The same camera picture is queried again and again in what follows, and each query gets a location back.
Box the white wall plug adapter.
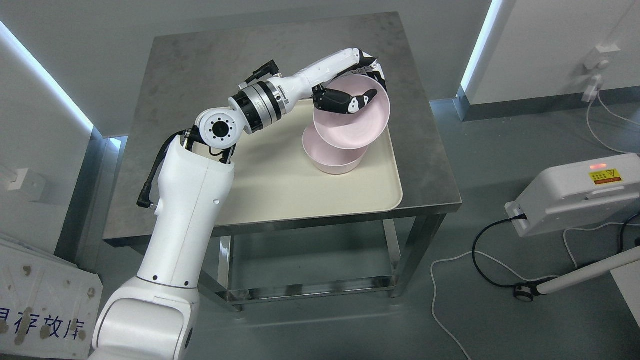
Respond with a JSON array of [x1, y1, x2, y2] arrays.
[[581, 43, 621, 104]]

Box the white cable on floor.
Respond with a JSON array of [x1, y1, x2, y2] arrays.
[[430, 227, 640, 360]]

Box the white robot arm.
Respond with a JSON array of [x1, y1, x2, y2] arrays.
[[90, 59, 339, 360]]

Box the white stand leg with caster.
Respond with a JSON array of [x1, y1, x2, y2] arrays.
[[512, 246, 640, 302]]

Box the white wall socket left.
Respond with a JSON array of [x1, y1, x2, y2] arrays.
[[0, 166, 47, 202]]

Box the white device with warning label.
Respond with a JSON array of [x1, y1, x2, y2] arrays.
[[504, 153, 640, 237]]

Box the black power cable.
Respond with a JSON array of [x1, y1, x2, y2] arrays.
[[471, 214, 541, 289]]

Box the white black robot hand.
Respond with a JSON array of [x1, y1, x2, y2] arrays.
[[295, 48, 387, 115]]

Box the cream plastic tray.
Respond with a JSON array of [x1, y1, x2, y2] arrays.
[[215, 100, 403, 228]]

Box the pink bowl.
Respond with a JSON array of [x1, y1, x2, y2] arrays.
[[313, 75, 391, 150], [302, 123, 368, 175]]

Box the white signboard with blue text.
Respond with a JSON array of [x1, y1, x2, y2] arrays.
[[0, 239, 103, 360]]

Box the steel table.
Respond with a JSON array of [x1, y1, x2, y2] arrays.
[[103, 13, 462, 312]]

